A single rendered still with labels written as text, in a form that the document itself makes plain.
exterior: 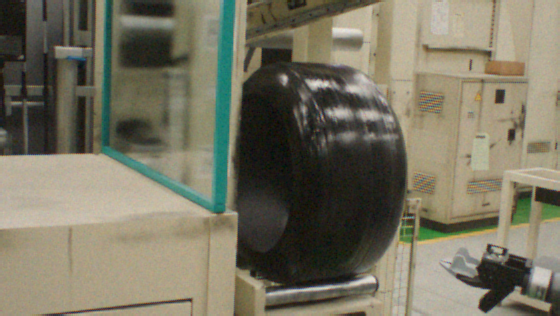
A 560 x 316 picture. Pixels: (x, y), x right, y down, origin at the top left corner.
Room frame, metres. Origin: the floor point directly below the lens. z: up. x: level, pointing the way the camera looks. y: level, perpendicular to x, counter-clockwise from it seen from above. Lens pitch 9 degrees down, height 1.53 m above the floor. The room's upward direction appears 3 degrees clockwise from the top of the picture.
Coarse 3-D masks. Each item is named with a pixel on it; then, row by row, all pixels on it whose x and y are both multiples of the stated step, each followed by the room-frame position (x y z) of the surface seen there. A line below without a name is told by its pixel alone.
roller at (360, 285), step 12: (360, 276) 2.04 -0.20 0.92; (372, 276) 2.04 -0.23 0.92; (276, 288) 1.90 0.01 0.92; (288, 288) 1.91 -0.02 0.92; (300, 288) 1.93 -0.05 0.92; (312, 288) 1.94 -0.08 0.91; (324, 288) 1.95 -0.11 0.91; (336, 288) 1.97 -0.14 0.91; (348, 288) 1.99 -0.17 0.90; (360, 288) 2.00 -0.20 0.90; (372, 288) 2.02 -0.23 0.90; (276, 300) 1.89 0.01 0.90; (288, 300) 1.90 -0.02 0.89; (300, 300) 1.92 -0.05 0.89
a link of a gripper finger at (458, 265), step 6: (456, 258) 1.91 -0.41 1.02; (462, 258) 1.90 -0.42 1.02; (444, 264) 1.93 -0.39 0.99; (456, 264) 1.91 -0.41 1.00; (462, 264) 1.90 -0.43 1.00; (450, 270) 1.92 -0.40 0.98; (456, 270) 1.91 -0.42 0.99; (462, 270) 1.91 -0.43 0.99; (468, 270) 1.90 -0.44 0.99; (474, 270) 1.89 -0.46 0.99
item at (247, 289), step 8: (240, 272) 1.92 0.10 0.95; (240, 280) 1.88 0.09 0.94; (248, 280) 1.86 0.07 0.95; (256, 280) 1.86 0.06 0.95; (240, 288) 1.88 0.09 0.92; (248, 288) 1.85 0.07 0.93; (256, 288) 1.82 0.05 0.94; (264, 288) 1.83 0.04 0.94; (240, 296) 1.88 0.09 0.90; (248, 296) 1.84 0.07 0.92; (256, 296) 1.82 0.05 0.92; (264, 296) 1.83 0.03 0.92; (240, 304) 1.88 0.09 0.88; (248, 304) 1.84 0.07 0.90; (256, 304) 1.82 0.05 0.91; (240, 312) 1.88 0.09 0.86; (248, 312) 1.84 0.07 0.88; (256, 312) 1.82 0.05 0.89
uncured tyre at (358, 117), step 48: (288, 96) 1.93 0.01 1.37; (336, 96) 1.93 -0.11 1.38; (384, 96) 2.01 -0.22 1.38; (240, 144) 2.30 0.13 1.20; (288, 144) 2.37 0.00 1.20; (336, 144) 1.84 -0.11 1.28; (384, 144) 1.91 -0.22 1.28; (240, 192) 2.28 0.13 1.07; (288, 192) 2.35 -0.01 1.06; (336, 192) 1.82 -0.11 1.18; (384, 192) 1.88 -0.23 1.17; (240, 240) 2.09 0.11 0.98; (288, 240) 1.88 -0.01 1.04; (336, 240) 1.85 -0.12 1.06; (384, 240) 1.92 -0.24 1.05
